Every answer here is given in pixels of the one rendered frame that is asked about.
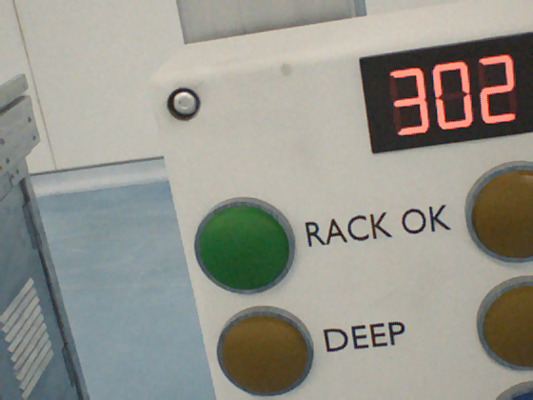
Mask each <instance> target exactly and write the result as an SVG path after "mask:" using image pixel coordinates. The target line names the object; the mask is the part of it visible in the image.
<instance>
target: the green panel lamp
mask: <svg viewBox="0 0 533 400"><path fill-rule="evenodd" d="M200 254H201V257H202V260H203V263H204V265H205V266H206V268H207V270H208V272H209V273H210V274H211V275H212V276H213V277H214V278H215V279H216V280H217V281H218V282H220V283H221V284H223V285H225V286H227V287H229V288H232V289H235V290H257V289H260V288H262V287H264V286H267V285H269V284H270V283H272V282H273V281H275V280H276V279H277V278H278V277H279V276H280V275H281V274H282V273H283V271H284V270H285V268H286V265H287V262H288V259H289V254H290V249H289V242H288V238H287V235H286V232H285V230H284V228H283V227H282V226H281V225H280V223H279V222H278V221H277V220H276V219H274V218H273V217H272V216H271V215H269V214H268V213H266V212H264V211H262V210H258V209H255V208H250V207H235V208H231V209H227V210H223V211H221V212H219V213H218V214H216V215H215V216H213V217H212V218H211V219H210V220H209V221H208V223H207V224H206V226H205V228H204V229H203V232H202V235H201V238H200Z"/></svg>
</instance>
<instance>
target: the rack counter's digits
mask: <svg viewBox="0 0 533 400"><path fill-rule="evenodd" d="M382 72H383V78H384V86H385V100H386V107H387V114H388V122H389V129H390V136H391V139H397V138H404V137H411V136H418V135H425V134H432V133H439V132H446V131H453V130H466V129H473V128H480V127H487V126H494V125H501V124H508V123H515V122H521V121H522V116H521V104H520V93H519V81H518V69H517V58H516V51H510V52H504V53H502V52H497V53H490V54H485V55H478V56H471V57H465V58H459V59H452V60H445V61H439V62H433V63H426V64H420V65H414V66H407V67H400V68H394V69H388V70H382Z"/></svg>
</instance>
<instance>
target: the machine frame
mask: <svg viewBox="0 0 533 400"><path fill-rule="evenodd" d="M175 1H176V5H177V10H178V14H179V19H180V24H181V29H182V34H183V38H184V43H185V45H186V44H192V43H198V42H204V41H210V40H216V39H222V38H229V37H234V36H240V35H247V34H252V33H258V32H265V31H271V30H282V29H288V28H294V27H301V26H306V25H311V24H318V23H324V22H329V21H336V20H342V19H347V18H354V17H360V16H366V15H367V14H366V6H365V0H175Z"/></svg>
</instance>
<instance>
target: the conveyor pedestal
mask: <svg viewBox="0 0 533 400"><path fill-rule="evenodd" d="M17 165H18V169H19V172H20V175H21V180H20V181H19V182H18V183H17V184H15V185H14V186H12V185H11V182H10V176H9V173H8V172H7V173H6V174H5V175H4V176H3V177H1V178H0V400H91V399H90V395H89V391H88V387H87V383H86V380H85V376H84V373H83V369H82V366H81V362H80V358H79V355H78V352H77V350H76V348H75V344H74V341H73V337H72V333H71V329H70V326H69V319H68V317H67V313H66V309H65V305H64V302H63V298H62V294H61V291H60V288H59V284H58V280H57V276H56V273H55V269H54V265H53V263H52V259H51V255H50V251H49V245H48V241H47V238H46V235H45V232H44V228H43V221H42V217H41V213H40V210H39V207H38V203H37V199H36V196H35V192H34V188H33V184H32V182H31V178H30V170H29V167H28V163H27V159H26V158H25V159H21V160H20V161H19V162H18V163H17Z"/></svg>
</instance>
